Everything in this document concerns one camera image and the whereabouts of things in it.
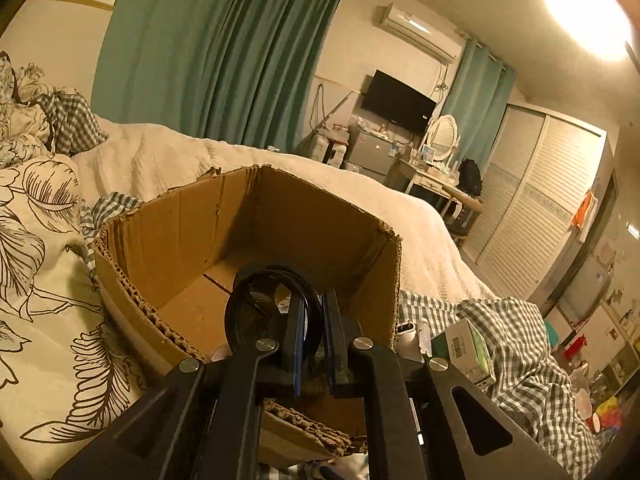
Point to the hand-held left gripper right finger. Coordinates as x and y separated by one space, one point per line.
330 340

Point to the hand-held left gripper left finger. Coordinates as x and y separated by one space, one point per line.
298 332

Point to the black round magnifying glass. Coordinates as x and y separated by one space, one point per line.
241 310

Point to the white plastic bottle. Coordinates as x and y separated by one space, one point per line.
407 336

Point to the brown cardboard box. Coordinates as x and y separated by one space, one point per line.
300 220

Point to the green white carton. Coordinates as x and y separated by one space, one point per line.
462 350

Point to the grey white checked quilt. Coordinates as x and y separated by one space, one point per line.
520 340

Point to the white dressing table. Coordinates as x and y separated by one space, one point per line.
435 180

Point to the grey mini fridge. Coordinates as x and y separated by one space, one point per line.
372 152

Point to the black backpack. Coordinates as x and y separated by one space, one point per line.
470 177

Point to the cream textured blanket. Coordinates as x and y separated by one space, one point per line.
175 155

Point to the white oval vanity mirror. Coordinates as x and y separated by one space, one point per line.
442 135

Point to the black flat television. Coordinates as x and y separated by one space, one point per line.
397 102

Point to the white louvered wardrobe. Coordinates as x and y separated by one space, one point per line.
540 190

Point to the narrow green curtain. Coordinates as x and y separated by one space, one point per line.
472 100

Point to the orange cloth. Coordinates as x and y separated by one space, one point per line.
585 212

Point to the wide green curtain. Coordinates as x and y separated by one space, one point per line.
220 45

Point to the grey checked pillow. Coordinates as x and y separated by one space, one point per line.
75 120

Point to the white air conditioner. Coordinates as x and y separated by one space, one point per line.
417 30

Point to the glowing ceiling lamp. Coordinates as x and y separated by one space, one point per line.
585 12

